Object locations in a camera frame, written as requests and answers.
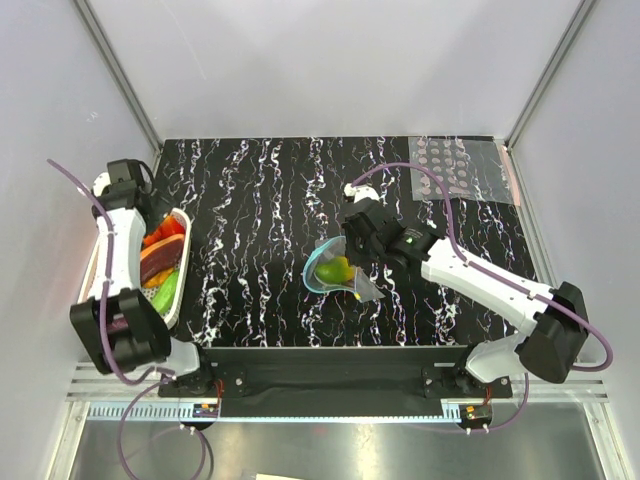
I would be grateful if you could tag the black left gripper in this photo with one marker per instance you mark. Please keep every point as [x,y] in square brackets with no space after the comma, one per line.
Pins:
[160,205]

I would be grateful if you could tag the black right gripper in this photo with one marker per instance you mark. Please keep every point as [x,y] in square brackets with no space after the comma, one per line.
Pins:
[354,258]

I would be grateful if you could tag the green orange mango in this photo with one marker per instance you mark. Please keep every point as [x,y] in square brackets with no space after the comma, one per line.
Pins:
[335,271]

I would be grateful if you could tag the clear zip bag blue zipper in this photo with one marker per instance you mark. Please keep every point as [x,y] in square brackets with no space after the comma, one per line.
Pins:
[361,287]

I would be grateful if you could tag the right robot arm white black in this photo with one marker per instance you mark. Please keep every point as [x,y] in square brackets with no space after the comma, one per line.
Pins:
[549,323]

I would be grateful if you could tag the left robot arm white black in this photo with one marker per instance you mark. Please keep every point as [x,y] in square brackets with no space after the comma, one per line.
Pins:
[120,320]

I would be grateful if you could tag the red pepper toy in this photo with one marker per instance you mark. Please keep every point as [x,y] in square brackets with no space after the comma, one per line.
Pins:
[169,227]

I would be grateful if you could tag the yellow orange fruit toy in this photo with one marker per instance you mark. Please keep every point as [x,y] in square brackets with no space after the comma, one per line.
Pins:
[158,279]

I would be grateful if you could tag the green vegetable toy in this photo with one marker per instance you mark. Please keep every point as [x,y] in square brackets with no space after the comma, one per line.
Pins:
[163,299]

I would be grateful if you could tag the clear bags pink dots stack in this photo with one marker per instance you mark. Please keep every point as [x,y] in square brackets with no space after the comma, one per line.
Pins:
[477,168]

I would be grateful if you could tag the white plastic basket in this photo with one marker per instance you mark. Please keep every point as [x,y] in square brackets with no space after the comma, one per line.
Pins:
[92,282]

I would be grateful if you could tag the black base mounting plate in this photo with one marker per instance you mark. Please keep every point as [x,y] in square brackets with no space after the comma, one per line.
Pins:
[423,384]

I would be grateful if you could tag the right connector board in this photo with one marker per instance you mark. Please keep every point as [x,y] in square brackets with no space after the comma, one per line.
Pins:
[476,416]

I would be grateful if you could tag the connector board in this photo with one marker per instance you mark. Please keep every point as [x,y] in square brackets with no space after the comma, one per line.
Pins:
[476,416]
[210,409]

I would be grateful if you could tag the left connector board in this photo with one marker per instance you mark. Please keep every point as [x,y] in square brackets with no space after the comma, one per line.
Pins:
[210,409]

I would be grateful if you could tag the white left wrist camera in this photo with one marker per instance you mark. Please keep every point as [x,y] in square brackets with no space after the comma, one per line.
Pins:
[101,184]

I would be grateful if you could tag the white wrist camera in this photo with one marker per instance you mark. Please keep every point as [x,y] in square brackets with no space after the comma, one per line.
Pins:
[101,184]
[355,193]

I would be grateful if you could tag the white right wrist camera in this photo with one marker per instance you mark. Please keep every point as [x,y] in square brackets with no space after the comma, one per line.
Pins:
[355,193]

